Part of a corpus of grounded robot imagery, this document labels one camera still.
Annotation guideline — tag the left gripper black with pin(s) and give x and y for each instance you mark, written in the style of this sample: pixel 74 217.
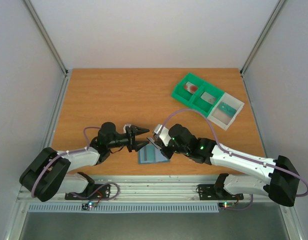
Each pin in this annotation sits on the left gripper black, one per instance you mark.
pixel 133 143

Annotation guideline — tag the grey card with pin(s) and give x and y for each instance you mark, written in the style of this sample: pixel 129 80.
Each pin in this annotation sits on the grey card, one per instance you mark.
pixel 208 98

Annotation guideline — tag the small circuit board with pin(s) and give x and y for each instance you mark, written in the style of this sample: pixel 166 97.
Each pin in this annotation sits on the small circuit board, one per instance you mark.
pixel 89 206
pixel 226 205

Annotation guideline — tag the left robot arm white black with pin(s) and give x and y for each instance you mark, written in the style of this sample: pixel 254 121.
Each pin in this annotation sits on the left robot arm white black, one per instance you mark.
pixel 49 173

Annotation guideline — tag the red circle card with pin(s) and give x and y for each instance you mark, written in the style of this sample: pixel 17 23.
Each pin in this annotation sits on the red circle card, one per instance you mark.
pixel 190 87

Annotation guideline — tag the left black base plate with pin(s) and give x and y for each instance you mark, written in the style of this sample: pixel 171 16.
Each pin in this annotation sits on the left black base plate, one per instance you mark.
pixel 93 192

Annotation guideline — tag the green plastic bin far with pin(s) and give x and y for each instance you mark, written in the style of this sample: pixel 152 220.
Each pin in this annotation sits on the green plastic bin far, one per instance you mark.
pixel 180 94

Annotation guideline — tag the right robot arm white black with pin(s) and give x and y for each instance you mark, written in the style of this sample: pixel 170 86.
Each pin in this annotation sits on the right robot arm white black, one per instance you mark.
pixel 275 178

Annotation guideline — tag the white plastic bin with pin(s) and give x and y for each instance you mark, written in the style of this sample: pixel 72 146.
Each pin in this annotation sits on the white plastic bin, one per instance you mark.
pixel 221 119

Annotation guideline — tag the left aluminium corner post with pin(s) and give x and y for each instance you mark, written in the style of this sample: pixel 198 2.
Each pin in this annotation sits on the left aluminium corner post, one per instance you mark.
pixel 41 28

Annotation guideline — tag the green plastic bin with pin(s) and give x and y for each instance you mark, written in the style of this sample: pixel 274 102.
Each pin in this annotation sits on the green plastic bin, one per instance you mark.
pixel 180 94
pixel 200 105

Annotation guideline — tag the aluminium corner post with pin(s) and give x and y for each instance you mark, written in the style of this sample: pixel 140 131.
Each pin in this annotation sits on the aluminium corner post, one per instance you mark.
pixel 263 35
pixel 41 28

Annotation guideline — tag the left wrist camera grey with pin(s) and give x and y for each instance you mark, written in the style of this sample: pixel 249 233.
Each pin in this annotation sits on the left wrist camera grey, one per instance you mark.
pixel 128 125

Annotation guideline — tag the right small circuit board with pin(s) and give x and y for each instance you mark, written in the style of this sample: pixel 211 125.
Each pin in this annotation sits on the right small circuit board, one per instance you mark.
pixel 226 205

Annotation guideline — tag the teal card holder wallet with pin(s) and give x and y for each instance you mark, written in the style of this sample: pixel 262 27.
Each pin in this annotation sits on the teal card holder wallet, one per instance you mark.
pixel 159 158

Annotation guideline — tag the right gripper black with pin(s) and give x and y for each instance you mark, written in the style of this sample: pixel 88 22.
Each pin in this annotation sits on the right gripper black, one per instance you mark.
pixel 165 149

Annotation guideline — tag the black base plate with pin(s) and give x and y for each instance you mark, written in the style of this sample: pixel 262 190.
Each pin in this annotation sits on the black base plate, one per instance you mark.
pixel 93 192
pixel 206 192

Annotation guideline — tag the right aluminium corner post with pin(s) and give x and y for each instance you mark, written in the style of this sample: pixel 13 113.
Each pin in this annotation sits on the right aluminium corner post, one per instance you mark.
pixel 263 35

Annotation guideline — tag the green plastic bin middle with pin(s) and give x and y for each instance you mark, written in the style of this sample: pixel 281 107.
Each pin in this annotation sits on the green plastic bin middle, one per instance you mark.
pixel 200 105

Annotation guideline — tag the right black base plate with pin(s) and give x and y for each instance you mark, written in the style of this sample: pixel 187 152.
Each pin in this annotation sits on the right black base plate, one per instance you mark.
pixel 206 192

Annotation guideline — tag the left small circuit board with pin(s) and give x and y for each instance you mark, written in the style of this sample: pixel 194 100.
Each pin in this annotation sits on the left small circuit board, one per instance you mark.
pixel 89 206

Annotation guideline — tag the teal card black stripe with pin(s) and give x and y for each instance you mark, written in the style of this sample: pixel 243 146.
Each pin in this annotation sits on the teal card black stripe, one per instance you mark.
pixel 149 154

